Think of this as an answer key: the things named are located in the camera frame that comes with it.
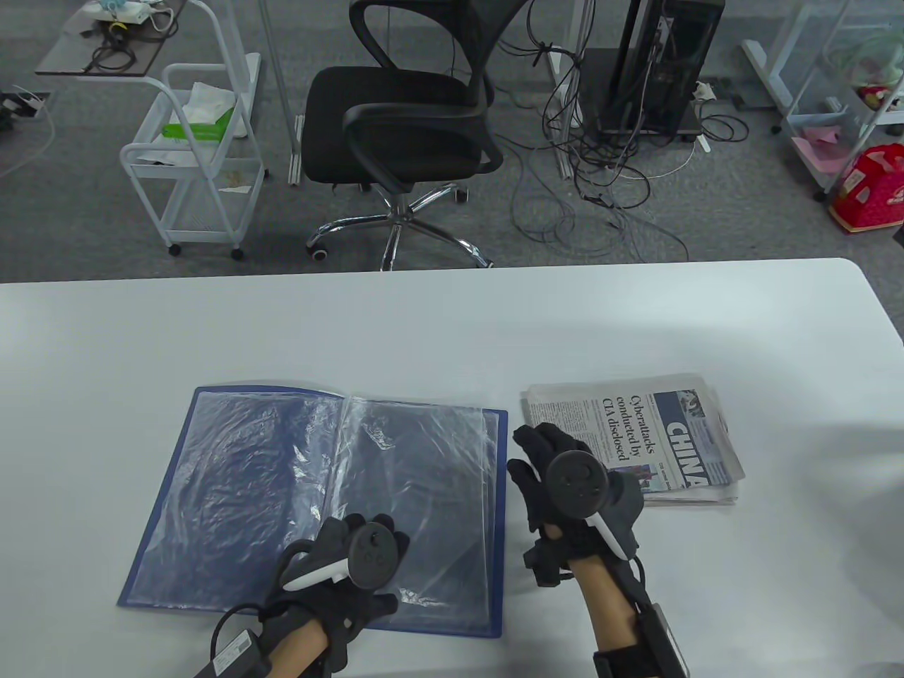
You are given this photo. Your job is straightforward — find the person's right hand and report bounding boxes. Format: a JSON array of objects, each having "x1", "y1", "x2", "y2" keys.
[{"x1": 507, "y1": 424, "x2": 640, "y2": 587}]

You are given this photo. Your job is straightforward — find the person's left hand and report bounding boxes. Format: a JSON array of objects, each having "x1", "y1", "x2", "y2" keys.
[{"x1": 258, "y1": 514, "x2": 410, "y2": 675}]

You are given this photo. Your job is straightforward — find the black round-top controller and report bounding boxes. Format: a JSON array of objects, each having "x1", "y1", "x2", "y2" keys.
[
  {"x1": 547, "y1": 452, "x2": 643, "y2": 562},
  {"x1": 279, "y1": 519, "x2": 400, "y2": 593}
]

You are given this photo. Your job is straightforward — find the newspaper with blue masthead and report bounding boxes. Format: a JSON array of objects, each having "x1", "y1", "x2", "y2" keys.
[{"x1": 521, "y1": 374, "x2": 746, "y2": 506}]

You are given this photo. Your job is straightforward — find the blue file folder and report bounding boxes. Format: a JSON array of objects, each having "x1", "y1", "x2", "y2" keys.
[{"x1": 117, "y1": 385, "x2": 508, "y2": 638}]

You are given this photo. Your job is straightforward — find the newspaper with grey animal photo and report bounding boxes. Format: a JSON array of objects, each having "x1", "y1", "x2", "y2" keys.
[{"x1": 639, "y1": 480, "x2": 739, "y2": 506}]

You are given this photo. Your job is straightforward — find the person's right forearm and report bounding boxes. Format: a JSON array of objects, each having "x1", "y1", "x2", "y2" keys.
[{"x1": 569, "y1": 554, "x2": 640, "y2": 654}]

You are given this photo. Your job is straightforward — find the person's left forearm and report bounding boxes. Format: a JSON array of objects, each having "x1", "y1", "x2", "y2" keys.
[{"x1": 268, "y1": 625, "x2": 329, "y2": 678}]

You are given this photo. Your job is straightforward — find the black wrist sensor box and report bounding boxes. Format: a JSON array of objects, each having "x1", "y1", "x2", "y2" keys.
[
  {"x1": 191, "y1": 631, "x2": 273, "y2": 678},
  {"x1": 639, "y1": 602, "x2": 689, "y2": 678}
]

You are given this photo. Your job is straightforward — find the white desk leg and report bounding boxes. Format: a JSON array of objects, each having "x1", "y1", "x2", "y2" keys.
[{"x1": 544, "y1": 0, "x2": 594, "y2": 181}]

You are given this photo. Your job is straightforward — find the black office chair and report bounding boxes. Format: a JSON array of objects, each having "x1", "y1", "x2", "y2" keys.
[{"x1": 302, "y1": 0, "x2": 530, "y2": 273}]

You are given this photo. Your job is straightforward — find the black tower stand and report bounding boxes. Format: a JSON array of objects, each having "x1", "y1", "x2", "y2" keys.
[{"x1": 579, "y1": 48, "x2": 703, "y2": 138}]

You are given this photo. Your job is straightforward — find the black computer tower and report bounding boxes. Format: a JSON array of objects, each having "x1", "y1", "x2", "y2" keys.
[{"x1": 600, "y1": 0, "x2": 725, "y2": 135}]

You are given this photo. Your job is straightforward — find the pink paper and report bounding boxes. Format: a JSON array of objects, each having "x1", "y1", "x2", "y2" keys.
[{"x1": 791, "y1": 126, "x2": 866, "y2": 186}]

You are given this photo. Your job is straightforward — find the red bag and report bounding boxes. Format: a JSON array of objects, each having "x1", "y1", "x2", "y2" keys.
[{"x1": 828, "y1": 143, "x2": 904, "y2": 234}]

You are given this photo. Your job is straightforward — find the white rolling cart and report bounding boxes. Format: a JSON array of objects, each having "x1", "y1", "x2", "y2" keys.
[{"x1": 74, "y1": 0, "x2": 269, "y2": 261}]

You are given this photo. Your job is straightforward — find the green tissue box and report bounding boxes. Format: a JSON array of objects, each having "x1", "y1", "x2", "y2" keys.
[{"x1": 161, "y1": 106, "x2": 237, "y2": 142}]

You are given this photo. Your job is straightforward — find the white tissue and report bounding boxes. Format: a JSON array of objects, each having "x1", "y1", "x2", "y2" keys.
[{"x1": 182, "y1": 81, "x2": 237, "y2": 121}]

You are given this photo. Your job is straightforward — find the plush toy in plastic bag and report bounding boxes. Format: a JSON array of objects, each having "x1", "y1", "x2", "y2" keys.
[{"x1": 844, "y1": 28, "x2": 904, "y2": 114}]

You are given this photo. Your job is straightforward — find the black device on floor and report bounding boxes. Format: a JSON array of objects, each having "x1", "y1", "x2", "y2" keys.
[{"x1": 0, "y1": 90, "x2": 50, "y2": 131}]

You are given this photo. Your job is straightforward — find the black glove cable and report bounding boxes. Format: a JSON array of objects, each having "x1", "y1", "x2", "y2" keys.
[
  {"x1": 212, "y1": 602, "x2": 266, "y2": 654},
  {"x1": 629, "y1": 554, "x2": 654, "y2": 608}
]

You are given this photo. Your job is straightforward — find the black wrist strap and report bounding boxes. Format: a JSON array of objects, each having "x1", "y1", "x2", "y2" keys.
[{"x1": 593, "y1": 646, "x2": 654, "y2": 678}]

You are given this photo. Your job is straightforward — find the tangle of black cables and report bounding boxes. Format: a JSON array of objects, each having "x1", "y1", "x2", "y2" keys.
[{"x1": 494, "y1": 28, "x2": 749, "y2": 262}]

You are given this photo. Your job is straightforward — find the white wire shelf cart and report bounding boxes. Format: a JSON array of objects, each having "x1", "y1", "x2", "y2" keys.
[{"x1": 770, "y1": 0, "x2": 904, "y2": 202}]

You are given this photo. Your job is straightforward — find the white desk leg frame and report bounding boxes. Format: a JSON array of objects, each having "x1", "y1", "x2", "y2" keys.
[{"x1": 742, "y1": 0, "x2": 848, "y2": 117}]

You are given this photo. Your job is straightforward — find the white floor cable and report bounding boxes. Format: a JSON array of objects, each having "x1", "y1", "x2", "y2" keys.
[{"x1": 0, "y1": 85, "x2": 57, "y2": 177}]

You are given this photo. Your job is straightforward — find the black coiled cable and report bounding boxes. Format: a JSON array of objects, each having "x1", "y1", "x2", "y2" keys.
[{"x1": 85, "y1": 28, "x2": 135, "y2": 71}]

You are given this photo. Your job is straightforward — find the white device with cables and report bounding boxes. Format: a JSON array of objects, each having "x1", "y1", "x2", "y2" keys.
[{"x1": 79, "y1": 0, "x2": 174, "y2": 32}]

